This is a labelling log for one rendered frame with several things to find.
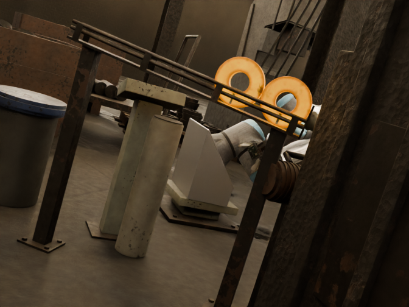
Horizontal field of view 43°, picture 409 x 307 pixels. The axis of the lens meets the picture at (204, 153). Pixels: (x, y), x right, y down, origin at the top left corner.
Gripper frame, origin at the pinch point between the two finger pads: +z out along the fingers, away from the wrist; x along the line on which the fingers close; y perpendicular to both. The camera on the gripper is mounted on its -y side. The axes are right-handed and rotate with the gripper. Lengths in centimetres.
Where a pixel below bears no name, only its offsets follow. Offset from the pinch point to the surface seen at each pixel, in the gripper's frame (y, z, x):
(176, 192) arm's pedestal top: 25.4, 27.8, 1.6
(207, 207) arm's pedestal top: 17.3, 20.0, 14.4
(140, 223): 84, -5, 18
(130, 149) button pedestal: 76, -6, -11
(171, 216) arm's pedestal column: 33.2, 29.4, 12.3
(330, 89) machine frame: 88, -94, 14
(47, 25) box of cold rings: -74, 192, -217
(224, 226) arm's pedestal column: 9.3, 21.4, 25.6
